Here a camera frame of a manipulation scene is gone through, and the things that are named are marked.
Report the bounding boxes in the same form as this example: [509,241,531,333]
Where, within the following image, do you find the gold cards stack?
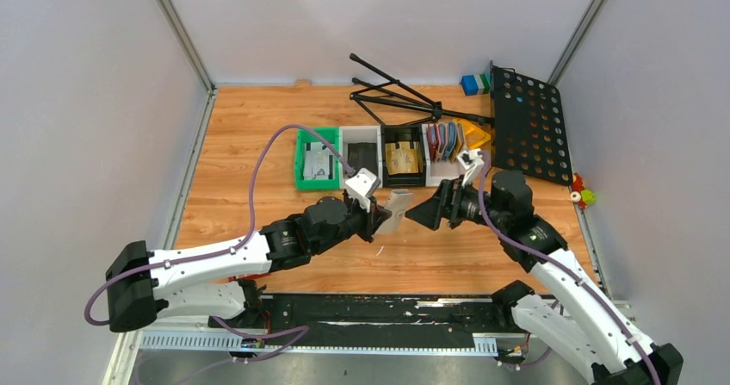
[385,141,422,175]

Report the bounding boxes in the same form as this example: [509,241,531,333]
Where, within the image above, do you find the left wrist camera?
[344,168,380,212]

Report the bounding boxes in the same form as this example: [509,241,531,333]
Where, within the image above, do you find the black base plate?
[226,294,527,347]

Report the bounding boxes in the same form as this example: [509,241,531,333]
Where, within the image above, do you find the black tripod legs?
[349,53,495,127]

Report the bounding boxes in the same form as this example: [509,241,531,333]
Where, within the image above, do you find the blue card holder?
[443,121,458,160]

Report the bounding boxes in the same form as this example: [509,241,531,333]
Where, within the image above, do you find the purple cable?
[84,123,358,385]
[478,150,663,385]

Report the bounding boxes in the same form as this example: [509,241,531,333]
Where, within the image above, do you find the white bin with black cards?
[338,126,383,187]

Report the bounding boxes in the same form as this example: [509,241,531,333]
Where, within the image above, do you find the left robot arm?
[105,196,399,332]

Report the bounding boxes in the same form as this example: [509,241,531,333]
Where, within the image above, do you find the red card holder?
[426,123,440,162]

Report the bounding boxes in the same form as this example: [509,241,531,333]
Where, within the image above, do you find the red green toy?
[570,172,597,210]

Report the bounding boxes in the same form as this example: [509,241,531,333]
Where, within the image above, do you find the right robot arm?
[405,171,684,384]

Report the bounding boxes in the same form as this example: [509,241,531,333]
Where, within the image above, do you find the white slotted cable duct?
[139,331,498,357]

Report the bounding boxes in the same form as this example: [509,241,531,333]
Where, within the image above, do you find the green bin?
[294,130,342,191]

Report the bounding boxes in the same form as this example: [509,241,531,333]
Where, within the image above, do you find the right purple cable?
[478,150,663,385]

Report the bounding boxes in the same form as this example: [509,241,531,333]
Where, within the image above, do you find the black cards stack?
[346,142,379,175]

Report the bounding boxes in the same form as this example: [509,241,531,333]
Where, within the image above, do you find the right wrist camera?
[457,149,485,187]

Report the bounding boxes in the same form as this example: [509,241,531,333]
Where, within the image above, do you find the white cards stack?
[302,142,336,181]

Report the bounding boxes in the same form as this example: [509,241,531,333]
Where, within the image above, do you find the yellow triangle frame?
[455,119,492,149]

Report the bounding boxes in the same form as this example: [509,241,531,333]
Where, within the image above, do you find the white bin with card holders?
[422,122,467,187]

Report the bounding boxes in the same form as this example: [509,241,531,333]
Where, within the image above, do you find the blue green toy block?
[460,73,492,96]

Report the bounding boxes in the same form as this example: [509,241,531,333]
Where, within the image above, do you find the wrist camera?
[457,149,485,187]
[344,168,380,212]

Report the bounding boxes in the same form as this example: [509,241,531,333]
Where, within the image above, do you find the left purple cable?
[84,123,358,385]

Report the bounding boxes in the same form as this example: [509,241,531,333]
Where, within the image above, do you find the black music stand desk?
[490,65,573,186]

